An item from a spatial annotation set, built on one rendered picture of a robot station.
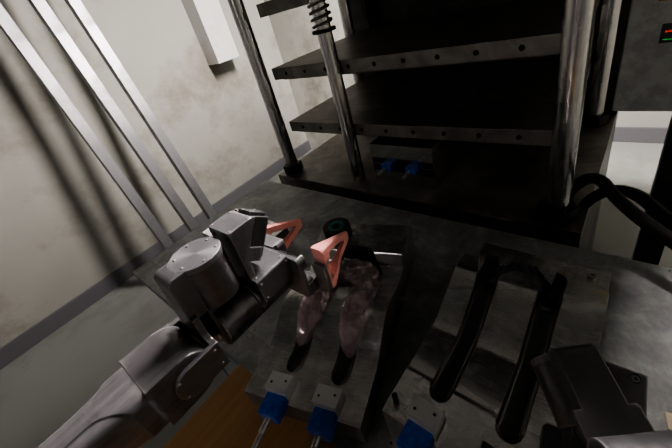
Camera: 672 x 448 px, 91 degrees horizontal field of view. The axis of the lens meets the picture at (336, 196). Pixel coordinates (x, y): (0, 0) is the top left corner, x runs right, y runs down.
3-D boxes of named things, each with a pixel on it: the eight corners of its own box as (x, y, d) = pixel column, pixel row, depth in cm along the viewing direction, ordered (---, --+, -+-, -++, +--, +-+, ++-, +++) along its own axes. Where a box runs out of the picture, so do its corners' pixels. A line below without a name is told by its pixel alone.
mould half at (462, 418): (557, 555, 44) (567, 521, 38) (390, 434, 61) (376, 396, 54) (606, 292, 74) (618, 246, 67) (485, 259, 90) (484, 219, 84)
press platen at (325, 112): (553, 147, 94) (555, 130, 91) (291, 131, 163) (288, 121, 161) (594, 66, 137) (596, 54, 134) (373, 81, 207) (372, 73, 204)
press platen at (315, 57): (562, 54, 81) (564, 32, 78) (274, 80, 151) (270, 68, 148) (604, -2, 124) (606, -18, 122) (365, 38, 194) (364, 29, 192)
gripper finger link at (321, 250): (316, 209, 50) (272, 247, 45) (354, 218, 46) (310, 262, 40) (327, 244, 54) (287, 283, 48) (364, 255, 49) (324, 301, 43)
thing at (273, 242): (285, 202, 55) (241, 236, 49) (317, 209, 50) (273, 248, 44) (297, 234, 58) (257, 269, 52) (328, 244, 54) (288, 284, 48)
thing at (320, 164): (578, 249, 95) (581, 233, 92) (281, 184, 177) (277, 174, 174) (614, 127, 144) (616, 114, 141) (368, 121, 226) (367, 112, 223)
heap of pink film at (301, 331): (361, 361, 68) (353, 337, 64) (288, 344, 76) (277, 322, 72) (391, 269, 87) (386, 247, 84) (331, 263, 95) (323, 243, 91)
